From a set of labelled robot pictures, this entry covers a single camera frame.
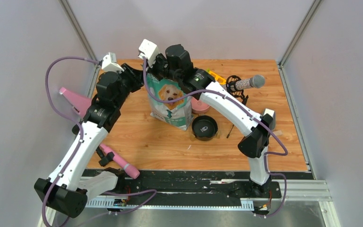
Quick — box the black mounting rail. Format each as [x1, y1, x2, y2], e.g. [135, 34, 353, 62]
[84, 169, 314, 209]

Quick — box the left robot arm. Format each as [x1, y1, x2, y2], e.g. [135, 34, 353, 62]
[34, 63, 144, 218]

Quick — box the green dog food bag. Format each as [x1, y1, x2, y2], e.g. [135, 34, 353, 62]
[147, 74, 193, 131]

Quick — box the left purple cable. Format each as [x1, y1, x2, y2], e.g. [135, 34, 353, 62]
[41, 56, 102, 227]

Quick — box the yellow green triangular toy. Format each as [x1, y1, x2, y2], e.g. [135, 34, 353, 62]
[207, 70, 227, 85]

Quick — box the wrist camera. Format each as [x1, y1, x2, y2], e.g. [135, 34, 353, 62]
[101, 52, 124, 73]
[138, 39, 160, 67]

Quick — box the pink pet bowl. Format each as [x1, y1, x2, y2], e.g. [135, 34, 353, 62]
[191, 97, 210, 114]

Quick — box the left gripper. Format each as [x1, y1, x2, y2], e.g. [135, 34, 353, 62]
[114, 63, 147, 108]

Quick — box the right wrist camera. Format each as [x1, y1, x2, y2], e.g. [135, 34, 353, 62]
[138, 39, 160, 67]

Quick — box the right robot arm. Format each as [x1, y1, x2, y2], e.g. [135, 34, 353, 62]
[139, 44, 274, 198]

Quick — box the black pet bowl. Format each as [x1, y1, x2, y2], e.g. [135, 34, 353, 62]
[191, 115, 218, 141]

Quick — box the silver metal scoop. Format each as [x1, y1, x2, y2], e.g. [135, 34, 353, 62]
[261, 108, 276, 131]

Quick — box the glitter silver microphone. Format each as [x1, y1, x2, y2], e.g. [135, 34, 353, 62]
[233, 75, 265, 91]

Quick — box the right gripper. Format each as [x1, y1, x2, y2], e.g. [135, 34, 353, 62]
[143, 52, 182, 84]

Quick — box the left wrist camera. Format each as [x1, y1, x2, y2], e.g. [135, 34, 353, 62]
[101, 52, 124, 73]

